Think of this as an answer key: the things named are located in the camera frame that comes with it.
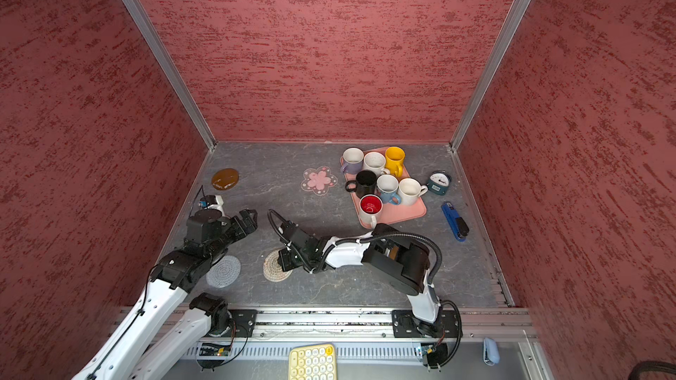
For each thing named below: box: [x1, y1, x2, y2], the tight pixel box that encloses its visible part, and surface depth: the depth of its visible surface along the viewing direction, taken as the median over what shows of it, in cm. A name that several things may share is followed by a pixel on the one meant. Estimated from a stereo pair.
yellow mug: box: [385, 146, 406, 178], surface depth 106 cm
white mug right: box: [397, 177, 429, 206], surface depth 97 cm
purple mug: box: [339, 146, 365, 175], surface depth 109 cm
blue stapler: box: [440, 201, 470, 242], surface depth 96 cm
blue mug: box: [376, 174, 403, 206], surface depth 97 cm
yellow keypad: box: [288, 343, 338, 380], surface depth 68 cm
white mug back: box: [363, 151, 390, 177], surface depth 106 cm
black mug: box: [345, 169, 378, 198], surface depth 101 cm
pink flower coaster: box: [301, 165, 339, 197], surface depth 109 cm
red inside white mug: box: [358, 193, 384, 230], surface depth 94 cm
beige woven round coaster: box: [262, 248, 294, 283], surface depth 85 cm
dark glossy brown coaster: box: [211, 168, 240, 191], surface depth 109 cm
